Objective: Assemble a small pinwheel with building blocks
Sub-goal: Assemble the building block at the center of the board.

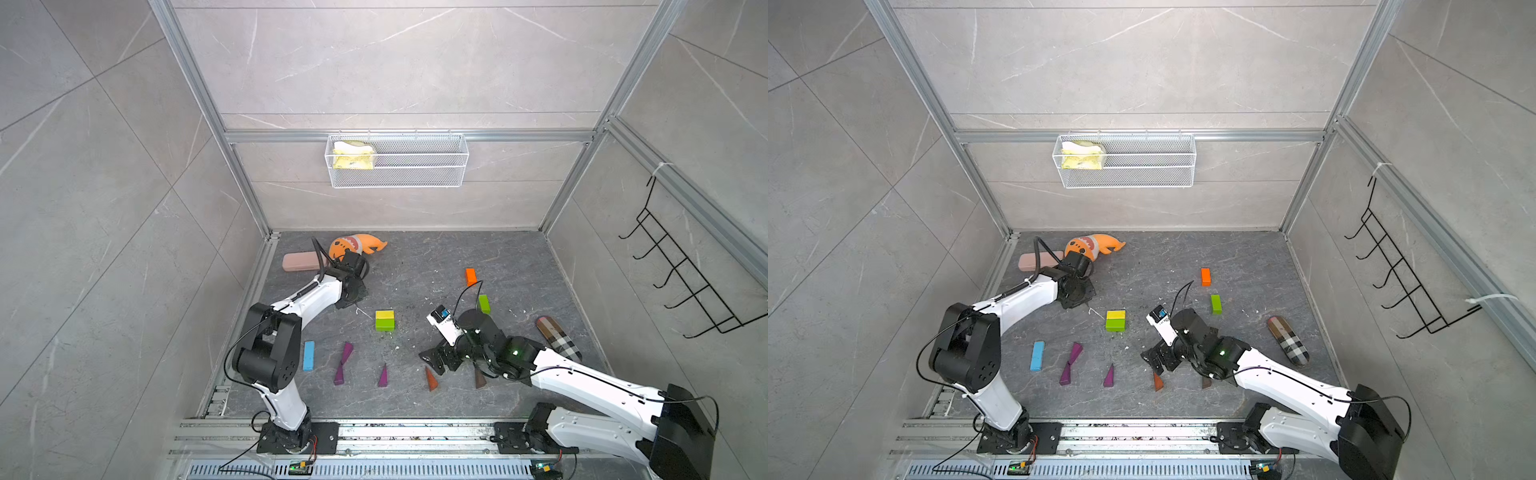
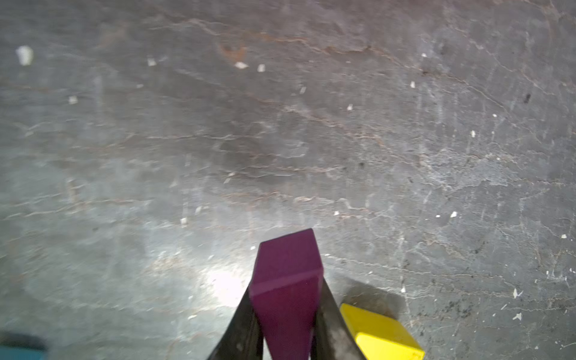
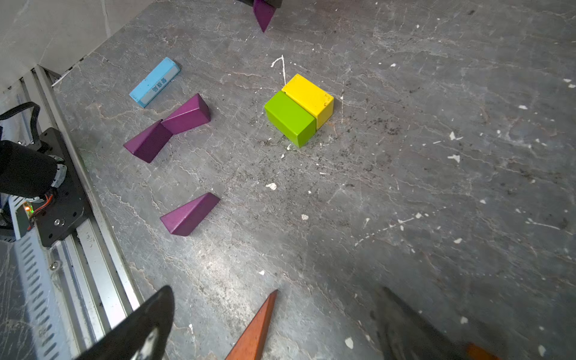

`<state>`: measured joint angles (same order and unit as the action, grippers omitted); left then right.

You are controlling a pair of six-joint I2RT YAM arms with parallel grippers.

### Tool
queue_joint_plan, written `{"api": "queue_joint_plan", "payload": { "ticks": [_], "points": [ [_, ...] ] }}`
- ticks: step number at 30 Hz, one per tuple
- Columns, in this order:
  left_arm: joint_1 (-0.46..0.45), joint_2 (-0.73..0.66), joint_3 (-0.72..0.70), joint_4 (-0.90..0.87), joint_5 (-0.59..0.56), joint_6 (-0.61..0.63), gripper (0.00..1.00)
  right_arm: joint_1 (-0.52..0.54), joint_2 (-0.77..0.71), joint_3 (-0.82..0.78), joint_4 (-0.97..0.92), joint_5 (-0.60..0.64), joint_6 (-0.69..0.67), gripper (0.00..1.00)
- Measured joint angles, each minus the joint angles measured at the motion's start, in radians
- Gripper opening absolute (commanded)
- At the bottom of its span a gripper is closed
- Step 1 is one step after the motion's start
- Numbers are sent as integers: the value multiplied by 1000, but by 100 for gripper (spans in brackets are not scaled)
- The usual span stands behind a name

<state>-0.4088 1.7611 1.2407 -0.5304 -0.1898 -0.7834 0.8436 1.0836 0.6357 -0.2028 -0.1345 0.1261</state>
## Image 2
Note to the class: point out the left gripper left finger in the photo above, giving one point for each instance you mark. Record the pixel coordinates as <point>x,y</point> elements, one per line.
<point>243,338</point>

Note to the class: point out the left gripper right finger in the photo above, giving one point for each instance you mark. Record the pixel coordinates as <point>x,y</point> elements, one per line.
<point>332,339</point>

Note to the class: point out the yellow rectangular block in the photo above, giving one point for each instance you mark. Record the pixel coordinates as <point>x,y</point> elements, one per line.
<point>380,337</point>

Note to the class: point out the purple wedge block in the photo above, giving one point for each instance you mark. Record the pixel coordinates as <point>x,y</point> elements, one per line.
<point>285,292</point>

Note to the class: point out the light blue eraser block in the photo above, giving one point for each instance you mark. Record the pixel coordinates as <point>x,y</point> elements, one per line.
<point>20,353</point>

